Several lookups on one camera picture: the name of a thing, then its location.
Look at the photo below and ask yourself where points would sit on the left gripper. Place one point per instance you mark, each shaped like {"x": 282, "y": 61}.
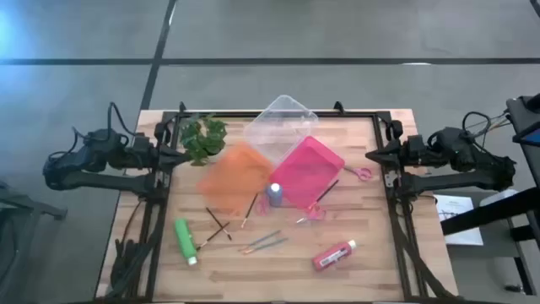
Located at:
{"x": 163, "y": 157}

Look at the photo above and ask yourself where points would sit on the dark blue paint bottle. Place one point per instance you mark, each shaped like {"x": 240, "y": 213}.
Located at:
{"x": 274, "y": 196}

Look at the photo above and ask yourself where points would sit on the orange plastic bin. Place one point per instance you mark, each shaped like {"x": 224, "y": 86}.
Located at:
{"x": 234, "y": 177}

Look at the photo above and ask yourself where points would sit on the pink plastic bin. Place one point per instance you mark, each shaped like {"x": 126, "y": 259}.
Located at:
{"x": 308, "y": 169}

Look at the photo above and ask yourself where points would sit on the green paint bottle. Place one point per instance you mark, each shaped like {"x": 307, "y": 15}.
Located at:
{"x": 185, "y": 240}

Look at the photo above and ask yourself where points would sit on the dark paintbrush orange bristles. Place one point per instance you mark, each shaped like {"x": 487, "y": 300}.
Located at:
{"x": 325, "y": 194}

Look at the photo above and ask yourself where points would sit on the white paper sheet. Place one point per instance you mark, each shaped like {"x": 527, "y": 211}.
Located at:
{"x": 460, "y": 224}

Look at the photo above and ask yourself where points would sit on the clear plastic bin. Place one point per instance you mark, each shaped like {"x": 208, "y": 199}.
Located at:
{"x": 280, "y": 126}

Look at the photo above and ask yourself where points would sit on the green potted plant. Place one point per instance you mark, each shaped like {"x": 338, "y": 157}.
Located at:
{"x": 202, "y": 139}

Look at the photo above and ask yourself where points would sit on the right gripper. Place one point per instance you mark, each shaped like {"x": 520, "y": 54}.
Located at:
{"x": 397, "y": 155}

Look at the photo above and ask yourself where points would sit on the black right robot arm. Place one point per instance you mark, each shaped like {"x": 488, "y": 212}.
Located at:
{"x": 447, "y": 182}

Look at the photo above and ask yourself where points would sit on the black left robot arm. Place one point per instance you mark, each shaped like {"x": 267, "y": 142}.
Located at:
{"x": 97, "y": 181}

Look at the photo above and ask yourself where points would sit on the red paint bottle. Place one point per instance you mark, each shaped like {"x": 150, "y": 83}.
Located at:
{"x": 331, "y": 256}

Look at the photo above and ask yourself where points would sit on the brown paintbrush white bristles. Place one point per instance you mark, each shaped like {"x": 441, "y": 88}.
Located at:
{"x": 250, "y": 211}

